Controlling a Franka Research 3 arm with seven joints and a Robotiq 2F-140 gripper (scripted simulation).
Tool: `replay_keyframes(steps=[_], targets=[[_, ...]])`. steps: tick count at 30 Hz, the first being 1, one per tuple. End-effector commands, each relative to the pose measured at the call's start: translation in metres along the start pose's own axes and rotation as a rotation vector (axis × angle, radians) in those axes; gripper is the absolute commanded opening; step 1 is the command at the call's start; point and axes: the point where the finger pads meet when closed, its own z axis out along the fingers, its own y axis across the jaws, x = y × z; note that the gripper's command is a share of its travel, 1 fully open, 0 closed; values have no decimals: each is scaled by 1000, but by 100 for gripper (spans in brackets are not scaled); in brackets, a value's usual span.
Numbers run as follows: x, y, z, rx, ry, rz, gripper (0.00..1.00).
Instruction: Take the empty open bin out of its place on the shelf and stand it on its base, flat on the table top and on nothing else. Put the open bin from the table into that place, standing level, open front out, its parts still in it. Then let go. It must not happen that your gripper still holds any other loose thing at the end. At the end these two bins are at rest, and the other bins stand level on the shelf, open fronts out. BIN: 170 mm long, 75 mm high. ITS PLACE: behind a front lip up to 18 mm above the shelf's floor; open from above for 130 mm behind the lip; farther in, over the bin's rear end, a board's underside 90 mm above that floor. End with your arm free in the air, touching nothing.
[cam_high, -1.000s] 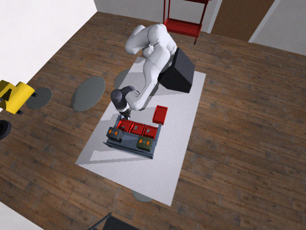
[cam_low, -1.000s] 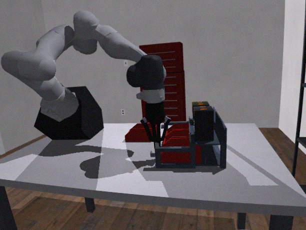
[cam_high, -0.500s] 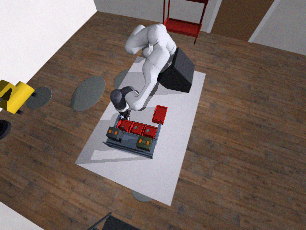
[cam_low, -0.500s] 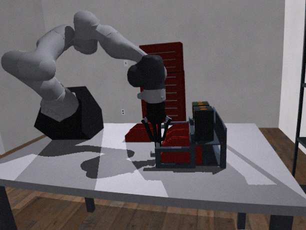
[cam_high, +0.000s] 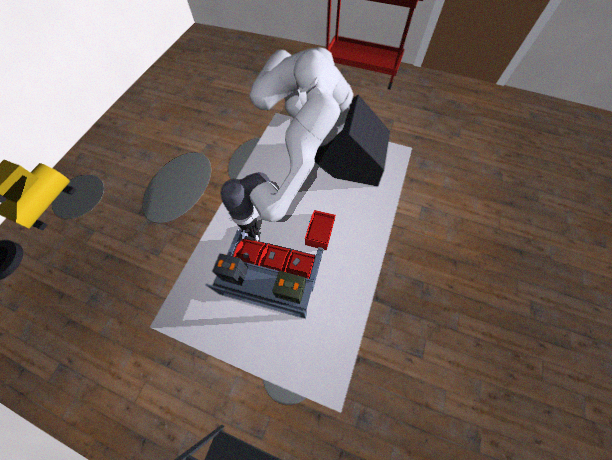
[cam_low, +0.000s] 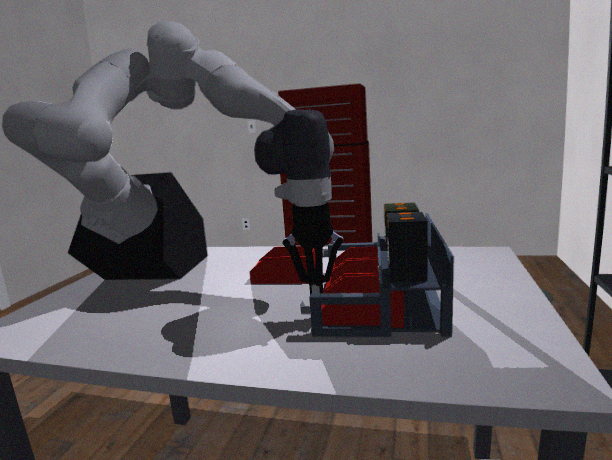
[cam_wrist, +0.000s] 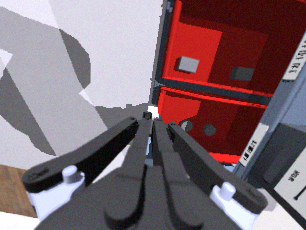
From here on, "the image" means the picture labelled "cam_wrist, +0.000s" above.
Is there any grey steel disc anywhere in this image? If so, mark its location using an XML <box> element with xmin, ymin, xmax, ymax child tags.
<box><xmin>180</xmin><ymin>119</ymin><xmax>193</xmax><ymax>132</ymax></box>
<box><xmin>203</xmin><ymin>124</ymin><xmax>216</xmax><ymax>136</ymax></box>

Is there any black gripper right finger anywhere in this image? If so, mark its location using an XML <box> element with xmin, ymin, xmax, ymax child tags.
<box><xmin>150</xmin><ymin>104</ymin><xmax>268</xmax><ymax>230</ymax></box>

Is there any red bin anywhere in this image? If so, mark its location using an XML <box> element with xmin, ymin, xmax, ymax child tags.
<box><xmin>156</xmin><ymin>86</ymin><xmax>268</xmax><ymax>164</ymax></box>
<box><xmin>162</xmin><ymin>0</ymin><xmax>306</xmax><ymax>97</ymax></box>

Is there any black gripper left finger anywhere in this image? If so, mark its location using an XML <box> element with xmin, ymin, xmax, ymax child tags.
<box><xmin>21</xmin><ymin>104</ymin><xmax>153</xmax><ymax>230</ymax></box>

